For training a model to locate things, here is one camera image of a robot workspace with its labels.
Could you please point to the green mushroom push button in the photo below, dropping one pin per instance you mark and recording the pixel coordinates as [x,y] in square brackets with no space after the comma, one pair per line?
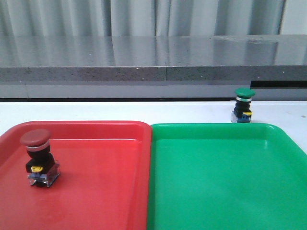
[242,112]

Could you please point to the red mushroom push button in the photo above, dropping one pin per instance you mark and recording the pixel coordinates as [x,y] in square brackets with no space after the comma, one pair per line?
[42,168]

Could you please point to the grey stone counter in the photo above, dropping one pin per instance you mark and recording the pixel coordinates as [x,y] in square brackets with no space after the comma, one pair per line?
[176,68]

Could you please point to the green plastic tray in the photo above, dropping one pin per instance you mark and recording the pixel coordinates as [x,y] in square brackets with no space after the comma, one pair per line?
[226,177]

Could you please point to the red plastic tray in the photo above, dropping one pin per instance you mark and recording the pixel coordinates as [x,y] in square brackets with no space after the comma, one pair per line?
[103,183]

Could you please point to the grey pleated curtain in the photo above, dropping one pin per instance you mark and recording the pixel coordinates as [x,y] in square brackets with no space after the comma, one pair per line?
[140,17]

